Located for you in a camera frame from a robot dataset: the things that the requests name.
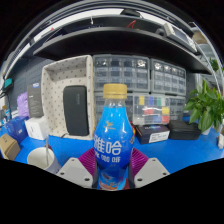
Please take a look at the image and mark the clear organizer with colourful parts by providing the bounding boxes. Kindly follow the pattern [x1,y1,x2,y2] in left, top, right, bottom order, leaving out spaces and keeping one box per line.
[132,95,171,125]

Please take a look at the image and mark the white shelf rack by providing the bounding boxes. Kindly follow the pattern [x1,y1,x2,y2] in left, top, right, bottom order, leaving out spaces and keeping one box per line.
[193,23,224,88]

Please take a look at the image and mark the blue drink bottle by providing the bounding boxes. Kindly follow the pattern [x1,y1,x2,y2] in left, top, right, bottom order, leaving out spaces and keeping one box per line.
[92,83,136,191]

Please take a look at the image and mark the grey small-parts drawer cabinet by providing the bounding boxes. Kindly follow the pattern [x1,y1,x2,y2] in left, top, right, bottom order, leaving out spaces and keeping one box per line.
[149,58,187,97]
[93,54,152,93]
[94,92,186,126]

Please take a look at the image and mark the brown cardboard box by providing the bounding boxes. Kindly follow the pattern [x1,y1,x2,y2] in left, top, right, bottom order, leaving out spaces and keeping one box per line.
[0,133,22,161]

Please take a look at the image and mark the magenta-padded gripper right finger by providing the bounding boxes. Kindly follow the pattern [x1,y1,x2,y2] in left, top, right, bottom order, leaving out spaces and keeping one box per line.
[128,148,171,188]

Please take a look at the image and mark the metal spoon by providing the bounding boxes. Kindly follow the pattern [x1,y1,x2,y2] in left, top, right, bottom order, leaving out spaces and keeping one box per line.
[44,134,50,168]

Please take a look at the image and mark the black hard case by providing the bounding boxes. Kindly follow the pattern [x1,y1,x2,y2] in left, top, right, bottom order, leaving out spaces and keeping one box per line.
[62,84,90,137]

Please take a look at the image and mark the green potted plant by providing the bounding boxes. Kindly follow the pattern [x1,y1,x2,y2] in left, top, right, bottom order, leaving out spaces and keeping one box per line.
[183,78,224,134]

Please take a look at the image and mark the blue printed box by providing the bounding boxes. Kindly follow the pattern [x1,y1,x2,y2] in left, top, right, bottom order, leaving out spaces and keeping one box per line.
[3,116,29,144]

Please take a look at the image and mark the black box with white label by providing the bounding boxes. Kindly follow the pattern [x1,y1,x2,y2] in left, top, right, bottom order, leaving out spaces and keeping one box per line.
[134,123,171,145]

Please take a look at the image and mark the white ribbed mug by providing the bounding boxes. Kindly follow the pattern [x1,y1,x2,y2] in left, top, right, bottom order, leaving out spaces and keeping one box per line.
[26,146,63,175]

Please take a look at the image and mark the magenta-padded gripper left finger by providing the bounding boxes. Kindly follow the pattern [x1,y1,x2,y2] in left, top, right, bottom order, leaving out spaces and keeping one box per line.
[55,148,99,189]

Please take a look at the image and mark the dark grey flat box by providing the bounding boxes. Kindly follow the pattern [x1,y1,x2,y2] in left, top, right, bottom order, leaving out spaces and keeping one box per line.
[26,82,45,119]

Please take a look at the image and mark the dark overhead shelf unit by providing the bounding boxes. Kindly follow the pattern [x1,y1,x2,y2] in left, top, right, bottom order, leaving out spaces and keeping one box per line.
[33,8,214,76]

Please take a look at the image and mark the purple plastic bag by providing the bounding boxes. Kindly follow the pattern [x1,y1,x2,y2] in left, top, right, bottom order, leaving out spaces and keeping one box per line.
[16,92,30,119]

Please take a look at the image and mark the flat black zip case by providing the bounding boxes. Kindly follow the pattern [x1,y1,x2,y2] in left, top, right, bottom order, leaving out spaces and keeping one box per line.
[167,119,202,141]

